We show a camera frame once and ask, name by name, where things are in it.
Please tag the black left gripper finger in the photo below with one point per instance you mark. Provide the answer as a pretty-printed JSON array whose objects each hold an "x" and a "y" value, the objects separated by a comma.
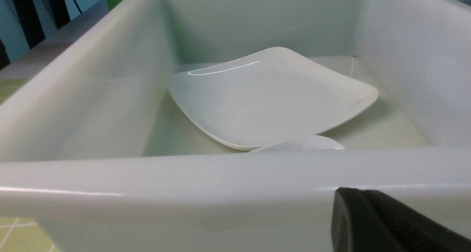
[{"x": 372, "y": 221}]

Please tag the white square plate in bin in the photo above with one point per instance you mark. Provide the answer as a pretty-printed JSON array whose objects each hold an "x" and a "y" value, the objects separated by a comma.
[{"x": 268, "y": 97}]

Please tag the white square bowl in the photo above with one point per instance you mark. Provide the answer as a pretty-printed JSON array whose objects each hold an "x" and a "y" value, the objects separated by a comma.
[{"x": 305, "y": 143}]

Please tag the large white plastic bin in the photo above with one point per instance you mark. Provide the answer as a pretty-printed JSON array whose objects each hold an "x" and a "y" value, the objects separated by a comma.
[{"x": 95, "y": 149}]

